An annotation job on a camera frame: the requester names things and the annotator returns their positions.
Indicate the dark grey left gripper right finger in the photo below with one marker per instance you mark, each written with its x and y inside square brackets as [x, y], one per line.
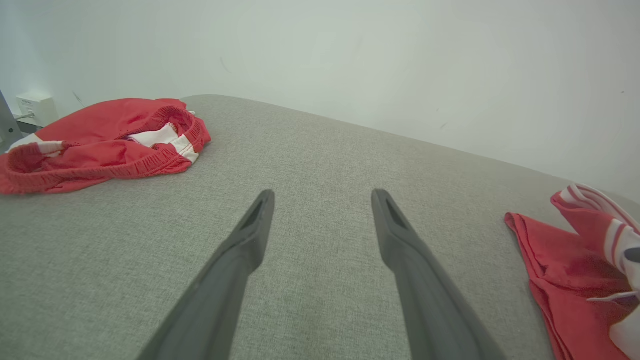
[430, 300]

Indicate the white wall socket box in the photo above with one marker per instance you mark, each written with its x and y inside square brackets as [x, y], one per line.
[37, 106]

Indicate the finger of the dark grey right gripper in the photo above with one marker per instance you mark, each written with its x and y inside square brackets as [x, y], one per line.
[634, 255]

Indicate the red shorts white stripe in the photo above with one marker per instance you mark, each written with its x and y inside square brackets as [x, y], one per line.
[100, 145]

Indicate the red jersey shirt white trim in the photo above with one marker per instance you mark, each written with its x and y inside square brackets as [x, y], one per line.
[565, 270]

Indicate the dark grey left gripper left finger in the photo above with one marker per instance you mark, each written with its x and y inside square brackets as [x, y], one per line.
[215, 295]

